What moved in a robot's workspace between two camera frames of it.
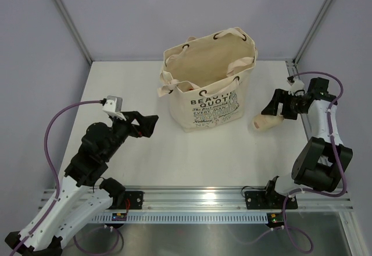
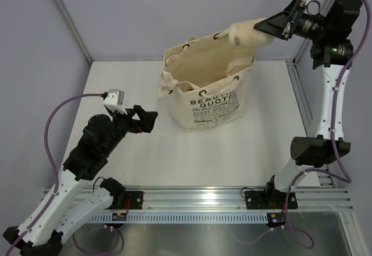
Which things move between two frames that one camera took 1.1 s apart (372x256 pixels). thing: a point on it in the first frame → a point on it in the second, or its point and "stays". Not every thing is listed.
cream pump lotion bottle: (261, 122) → (243, 34)
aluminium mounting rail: (221, 201) stays
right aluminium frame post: (302, 48) stays
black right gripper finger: (271, 108) → (278, 25)
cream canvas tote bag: (204, 75) stays
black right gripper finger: (288, 112) → (274, 27)
